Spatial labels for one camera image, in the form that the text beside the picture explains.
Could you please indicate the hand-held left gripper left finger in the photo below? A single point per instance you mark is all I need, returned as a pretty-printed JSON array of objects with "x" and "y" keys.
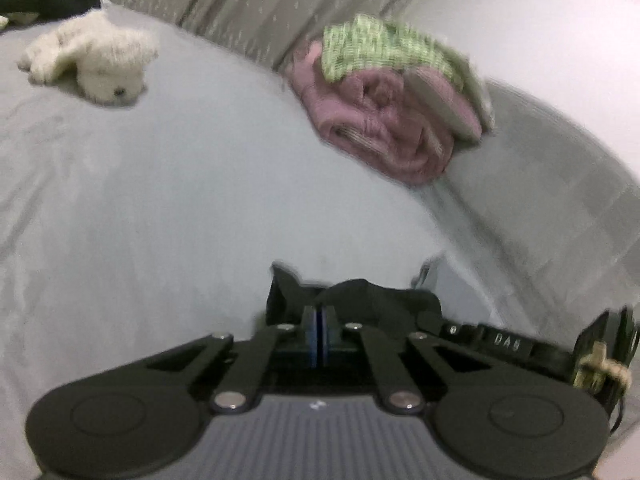
[{"x": 312, "y": 337}]

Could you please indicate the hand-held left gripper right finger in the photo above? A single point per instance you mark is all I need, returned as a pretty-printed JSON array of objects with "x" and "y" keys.
[{"x": 327, "y": 337}]

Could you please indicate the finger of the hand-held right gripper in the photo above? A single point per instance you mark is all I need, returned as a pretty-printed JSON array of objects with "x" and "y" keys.
[{"x": 500, "y": 342}]

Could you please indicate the black t-shirt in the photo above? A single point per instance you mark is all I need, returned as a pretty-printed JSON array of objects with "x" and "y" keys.
[{"x": 380, "y": 300}]

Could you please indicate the grey quilted pillow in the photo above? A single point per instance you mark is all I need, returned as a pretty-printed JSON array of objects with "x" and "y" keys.
[{"x": 550, "y": 185}]

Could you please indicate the grey bed sheet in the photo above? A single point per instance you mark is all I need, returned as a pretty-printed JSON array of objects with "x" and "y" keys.
[{"x": 175, "y": 185}]

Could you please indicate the pink folded quilt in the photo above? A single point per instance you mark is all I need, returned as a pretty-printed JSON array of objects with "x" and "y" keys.
[{"x": 370, "y": 110}]

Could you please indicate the pink and white pillow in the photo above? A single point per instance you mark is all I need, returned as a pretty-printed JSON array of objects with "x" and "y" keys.
[{"x": 445, "y": 105}]

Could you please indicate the green patterned cloth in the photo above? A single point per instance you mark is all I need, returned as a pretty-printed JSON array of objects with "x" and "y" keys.
[{"x": 370, "y": 45}]

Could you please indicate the grey star-patterned curtain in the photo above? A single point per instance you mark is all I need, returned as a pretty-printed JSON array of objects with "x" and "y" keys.
[{"x": 240, "y": 0}]

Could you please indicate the white plush dog toy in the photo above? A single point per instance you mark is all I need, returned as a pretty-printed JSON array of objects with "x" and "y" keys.
[{"x": 105, "y": 60}]

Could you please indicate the cream cloth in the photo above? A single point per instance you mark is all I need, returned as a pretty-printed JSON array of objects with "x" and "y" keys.
[{"x": 20, "y": 18}]

